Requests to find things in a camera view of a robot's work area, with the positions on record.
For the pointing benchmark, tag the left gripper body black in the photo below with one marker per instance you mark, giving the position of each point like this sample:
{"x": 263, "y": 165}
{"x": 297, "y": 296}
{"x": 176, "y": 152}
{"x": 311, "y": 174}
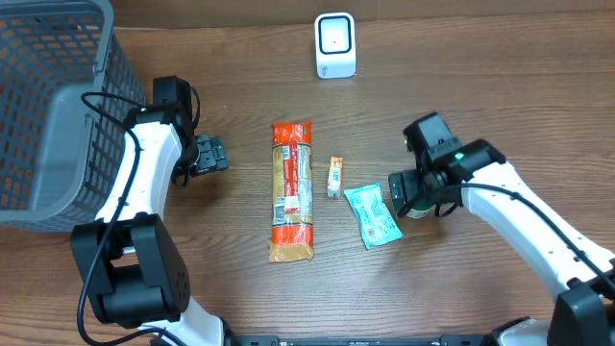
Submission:
{"x": 209, "y": 156}

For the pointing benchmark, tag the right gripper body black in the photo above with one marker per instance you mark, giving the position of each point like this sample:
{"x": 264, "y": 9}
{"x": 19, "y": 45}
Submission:
{"x": 411, "y": 185}

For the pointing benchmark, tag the green lid Knorr jar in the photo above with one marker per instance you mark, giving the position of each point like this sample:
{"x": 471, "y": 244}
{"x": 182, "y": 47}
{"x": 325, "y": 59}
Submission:
{"x": 419, "y": 213}

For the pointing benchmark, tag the green wet wipes packet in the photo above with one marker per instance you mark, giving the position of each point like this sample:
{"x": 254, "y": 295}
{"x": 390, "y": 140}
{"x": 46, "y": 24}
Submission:
{"x": 376, "y": 224}

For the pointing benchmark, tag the orange tissue packet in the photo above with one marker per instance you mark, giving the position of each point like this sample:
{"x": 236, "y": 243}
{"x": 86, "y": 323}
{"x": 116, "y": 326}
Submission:
{"x": 334, "y": 177}

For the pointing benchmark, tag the red snack bar packet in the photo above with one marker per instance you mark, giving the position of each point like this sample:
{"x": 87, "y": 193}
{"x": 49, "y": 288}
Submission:
{"x": 292, "y": 193}

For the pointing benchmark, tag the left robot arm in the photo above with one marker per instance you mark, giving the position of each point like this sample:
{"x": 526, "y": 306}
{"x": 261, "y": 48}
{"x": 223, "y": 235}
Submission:
{"x": 133, "y": 274}

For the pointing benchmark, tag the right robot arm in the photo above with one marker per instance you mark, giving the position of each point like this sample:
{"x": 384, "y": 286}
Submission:
{"x": 577, "y": 272}

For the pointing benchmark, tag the white barcode scanner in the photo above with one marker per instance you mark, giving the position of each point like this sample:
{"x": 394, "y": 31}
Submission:
{"x": 335, "y": 45}

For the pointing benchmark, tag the grey plastic shopping basket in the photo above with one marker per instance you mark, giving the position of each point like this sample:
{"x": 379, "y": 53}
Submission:
{"x": 60, "y": 65}

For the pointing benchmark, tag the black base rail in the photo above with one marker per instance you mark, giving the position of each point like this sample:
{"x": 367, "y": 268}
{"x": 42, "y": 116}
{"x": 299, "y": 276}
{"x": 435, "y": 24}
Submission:
{"x": 443, "y": 340}

